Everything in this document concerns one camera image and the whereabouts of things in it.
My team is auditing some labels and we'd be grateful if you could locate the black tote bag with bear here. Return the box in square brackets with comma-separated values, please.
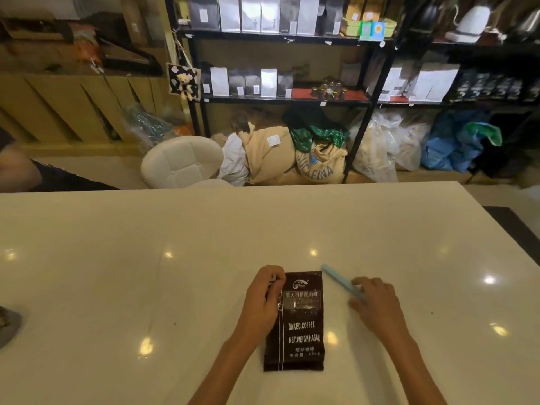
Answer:
[166, 31, 201, 102]

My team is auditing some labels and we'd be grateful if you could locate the person's left forearm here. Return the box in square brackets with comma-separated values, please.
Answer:
[187, 331, 259, 405]

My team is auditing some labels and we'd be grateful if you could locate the person's left hand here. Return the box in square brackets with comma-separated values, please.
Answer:
[234, 265, 287, 347]

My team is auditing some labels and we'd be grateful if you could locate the black coffee bag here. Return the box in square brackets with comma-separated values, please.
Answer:
[263, 271, 326, 372]

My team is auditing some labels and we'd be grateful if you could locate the orange snack packet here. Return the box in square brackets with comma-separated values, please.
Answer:
[69, 22, 104, 74]

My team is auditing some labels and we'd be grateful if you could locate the black heat sealer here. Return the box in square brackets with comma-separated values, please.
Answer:
[94, 29, 164, 77]

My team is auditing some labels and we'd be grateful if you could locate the cluster of small glass jars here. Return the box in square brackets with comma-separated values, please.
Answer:
[311, 79, 349, 101]

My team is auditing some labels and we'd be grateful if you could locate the white paper bag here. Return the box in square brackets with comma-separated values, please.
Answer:
[426, 62, 461, 102]
[371, 65, 406, 102]
[407, 62, 439, 102]

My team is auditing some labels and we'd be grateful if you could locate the green plastic sack liner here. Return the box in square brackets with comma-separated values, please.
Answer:
[291, 126, 350, 155]

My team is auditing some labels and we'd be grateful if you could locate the green plastic bag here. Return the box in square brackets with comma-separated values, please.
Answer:
[460, 121, 503, 148]

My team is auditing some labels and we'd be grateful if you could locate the blue plastic bag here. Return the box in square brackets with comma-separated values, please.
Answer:
[420, 111, 486, 173]

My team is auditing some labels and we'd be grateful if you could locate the row of black printed bags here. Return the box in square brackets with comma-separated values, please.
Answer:
[449, 69, 540, 102]

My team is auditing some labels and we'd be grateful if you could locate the yellow wooden panel bar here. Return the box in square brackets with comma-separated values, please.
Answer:
[0, 42, 199, 156]

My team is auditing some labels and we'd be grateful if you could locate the printed burlap sack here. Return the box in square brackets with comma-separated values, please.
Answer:
[295, 141, 349, 182]

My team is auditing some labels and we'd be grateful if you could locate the person's right forearm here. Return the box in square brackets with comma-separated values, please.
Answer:
[384, 331, 448, 405]

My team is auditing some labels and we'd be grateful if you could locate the clear plastic bag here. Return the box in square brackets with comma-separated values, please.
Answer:
[350, 111, 399, 183]
[392, 113, 435, 172]

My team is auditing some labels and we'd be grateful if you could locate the row of large standing pouches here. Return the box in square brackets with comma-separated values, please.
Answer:
[187, 0, 345, 37]

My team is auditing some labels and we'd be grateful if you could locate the light blue sealing clip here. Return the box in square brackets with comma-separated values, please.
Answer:
[321, 264, 366, 301]

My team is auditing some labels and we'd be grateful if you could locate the yellow-green tin box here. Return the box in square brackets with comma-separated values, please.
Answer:
[340, 16, 398, 38]

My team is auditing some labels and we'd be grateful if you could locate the white cloth sack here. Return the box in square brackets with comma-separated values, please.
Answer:
[217, 132, 252, 186]

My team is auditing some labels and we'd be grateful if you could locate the row of small standing pouches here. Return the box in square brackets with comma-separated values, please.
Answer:
[201, 65, 295, 99]

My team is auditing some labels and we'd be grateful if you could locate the grey pouch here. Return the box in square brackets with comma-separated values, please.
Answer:
[0, 307, 23, 350]

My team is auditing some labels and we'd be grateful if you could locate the person's right hand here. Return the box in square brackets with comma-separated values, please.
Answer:
[348, 277, 412, 347]

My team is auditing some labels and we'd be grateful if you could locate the white electric kettle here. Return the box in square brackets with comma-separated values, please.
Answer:
[445, 6, 492, 43]

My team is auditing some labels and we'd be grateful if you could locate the black metal shelf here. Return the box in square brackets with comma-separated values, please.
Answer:
[371, 0, 540, 178]
[163, 0, 408, 184]

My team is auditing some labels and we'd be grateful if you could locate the clear bag with teal contents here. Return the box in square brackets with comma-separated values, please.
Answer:
[123, 104, 178, 146]

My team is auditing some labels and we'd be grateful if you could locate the red shelf liner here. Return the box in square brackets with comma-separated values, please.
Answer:
[291, 88, 372, 102]

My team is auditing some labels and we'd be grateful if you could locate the green and blue sign card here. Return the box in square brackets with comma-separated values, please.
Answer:
[359, 20, 385, 42]

